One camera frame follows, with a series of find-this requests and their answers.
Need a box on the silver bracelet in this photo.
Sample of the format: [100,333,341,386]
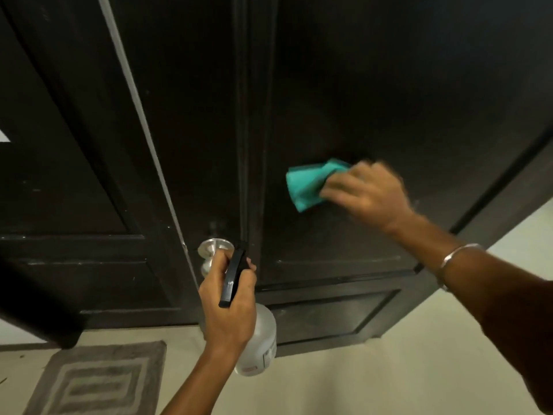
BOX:
[437,243,484,293]

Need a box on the person's left hand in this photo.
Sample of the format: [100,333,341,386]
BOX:
[198,249,257,353]

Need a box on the teal cleaning cloth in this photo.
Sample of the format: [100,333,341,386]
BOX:
[285,158,351,213]

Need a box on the clear spray bottle black trigger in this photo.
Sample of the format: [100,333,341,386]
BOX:
[219,247,277,377]

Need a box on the person's right hand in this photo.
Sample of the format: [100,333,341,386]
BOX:
[319,160,416,235]

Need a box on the person's left forearm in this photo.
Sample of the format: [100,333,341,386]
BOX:
[161,342,243,415]

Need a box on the dark wooden door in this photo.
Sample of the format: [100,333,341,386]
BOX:
[104,0,553,358]

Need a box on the silver door knob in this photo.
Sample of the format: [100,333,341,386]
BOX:
[197,238,235,279]

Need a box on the dark wooden door frame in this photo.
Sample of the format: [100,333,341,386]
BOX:
[0,0,200,349]

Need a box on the grey patterned door mat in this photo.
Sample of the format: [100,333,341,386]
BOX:
[23,340,167,415]

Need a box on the person's right forearm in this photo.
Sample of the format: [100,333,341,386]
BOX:
[384,212,553,414]

